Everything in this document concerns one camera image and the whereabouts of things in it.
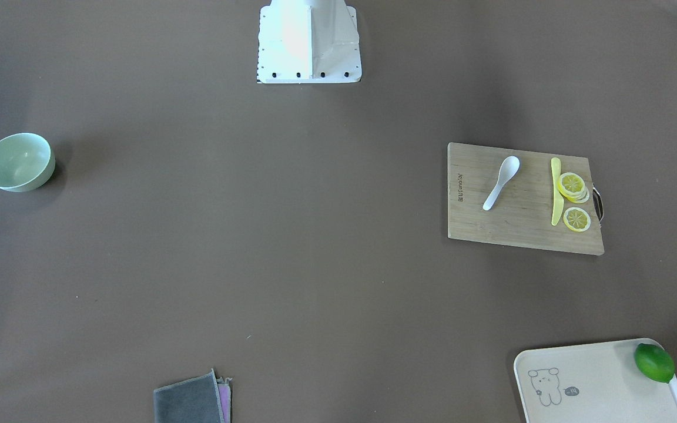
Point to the white ceramic spoon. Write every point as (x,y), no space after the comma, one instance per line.
(508,169)

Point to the light green bowl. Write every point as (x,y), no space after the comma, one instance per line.
(27,162)

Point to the wooden cutting board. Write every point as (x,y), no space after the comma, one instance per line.
(521,216)

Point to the pink cloth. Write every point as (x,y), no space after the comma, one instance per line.
(225,396)

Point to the yellow plastic knife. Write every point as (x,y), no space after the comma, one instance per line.
(558,198)

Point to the top lemon slice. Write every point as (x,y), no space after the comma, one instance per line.
(571,184)

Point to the grey cloth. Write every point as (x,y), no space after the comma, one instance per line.
(193,400)

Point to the lower lemon slice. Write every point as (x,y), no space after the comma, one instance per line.
(577,219)

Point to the underlying lemon slice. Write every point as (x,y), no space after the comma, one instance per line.
(581,197)

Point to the cream rabbit tray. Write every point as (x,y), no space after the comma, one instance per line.
(596,382)

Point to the green lime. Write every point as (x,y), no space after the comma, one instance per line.
(654,363)

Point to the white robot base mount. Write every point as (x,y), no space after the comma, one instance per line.
(304,42)

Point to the metal cutting board handle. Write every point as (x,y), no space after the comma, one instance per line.
(598,204)

